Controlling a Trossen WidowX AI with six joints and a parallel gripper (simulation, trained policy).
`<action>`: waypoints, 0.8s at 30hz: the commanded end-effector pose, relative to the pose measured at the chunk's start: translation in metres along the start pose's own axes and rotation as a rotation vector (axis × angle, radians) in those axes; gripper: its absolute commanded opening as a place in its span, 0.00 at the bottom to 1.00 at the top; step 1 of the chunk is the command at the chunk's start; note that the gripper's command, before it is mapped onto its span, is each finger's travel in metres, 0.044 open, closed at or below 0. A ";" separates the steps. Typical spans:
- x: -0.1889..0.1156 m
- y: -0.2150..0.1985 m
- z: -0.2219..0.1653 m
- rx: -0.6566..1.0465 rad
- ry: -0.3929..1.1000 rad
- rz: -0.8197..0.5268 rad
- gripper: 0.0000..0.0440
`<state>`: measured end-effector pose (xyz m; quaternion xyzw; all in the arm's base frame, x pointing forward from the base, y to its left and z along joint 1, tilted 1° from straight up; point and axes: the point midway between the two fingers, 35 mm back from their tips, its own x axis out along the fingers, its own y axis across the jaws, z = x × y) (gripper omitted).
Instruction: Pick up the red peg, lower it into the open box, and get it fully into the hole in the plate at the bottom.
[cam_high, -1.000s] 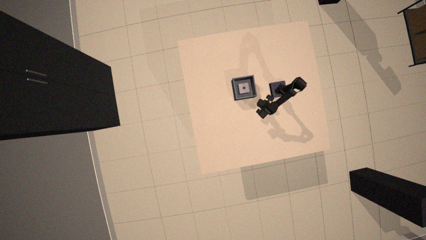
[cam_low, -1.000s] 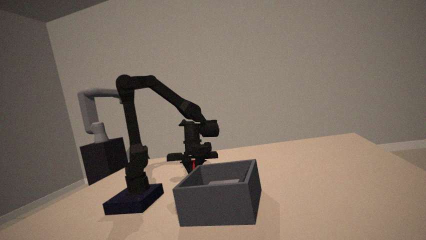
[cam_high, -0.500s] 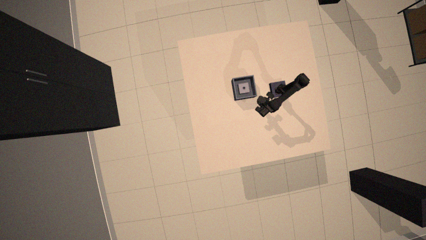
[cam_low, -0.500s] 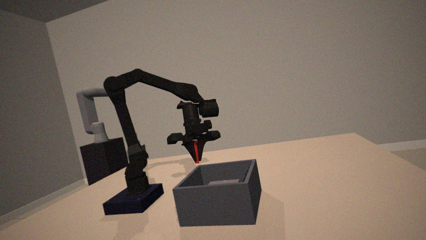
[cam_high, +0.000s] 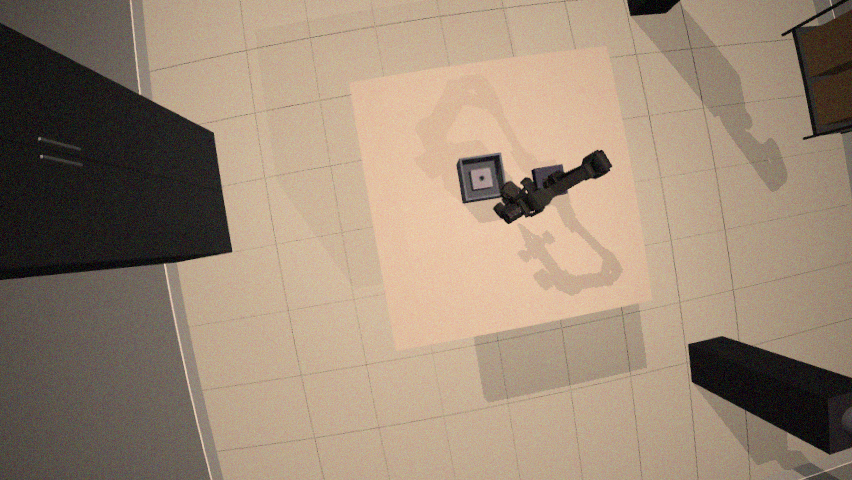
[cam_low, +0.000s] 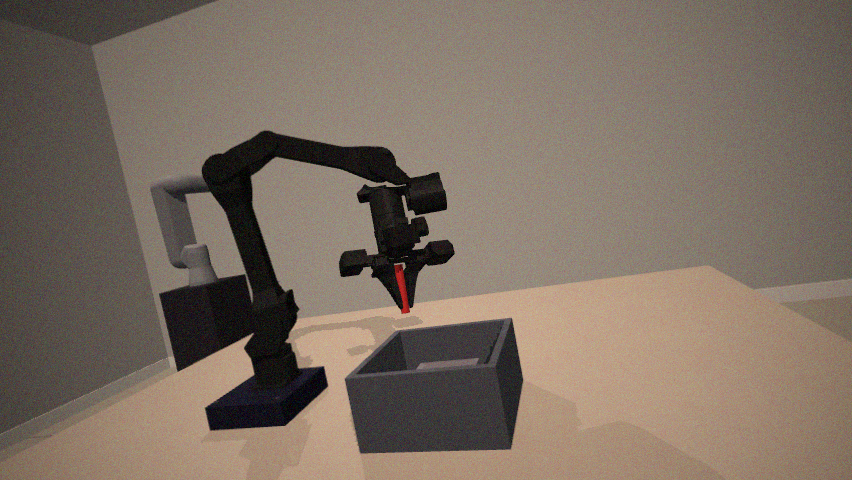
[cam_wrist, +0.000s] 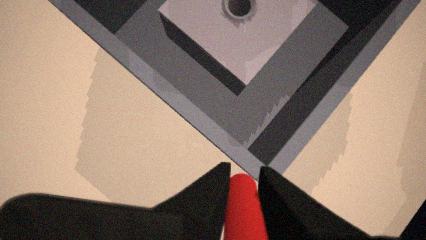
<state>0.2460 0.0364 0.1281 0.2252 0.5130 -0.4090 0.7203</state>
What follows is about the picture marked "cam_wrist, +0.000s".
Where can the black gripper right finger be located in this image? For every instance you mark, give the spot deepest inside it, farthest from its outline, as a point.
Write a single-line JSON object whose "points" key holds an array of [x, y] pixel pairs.
{"points": [[291, 214]]}

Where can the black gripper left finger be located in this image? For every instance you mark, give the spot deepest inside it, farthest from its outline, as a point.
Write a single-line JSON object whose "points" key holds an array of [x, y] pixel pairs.
{"points": [[195, 213]]}

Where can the red peg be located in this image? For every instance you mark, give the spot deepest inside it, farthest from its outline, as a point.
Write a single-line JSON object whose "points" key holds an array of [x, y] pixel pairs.
{"points": [[244, 218]]}

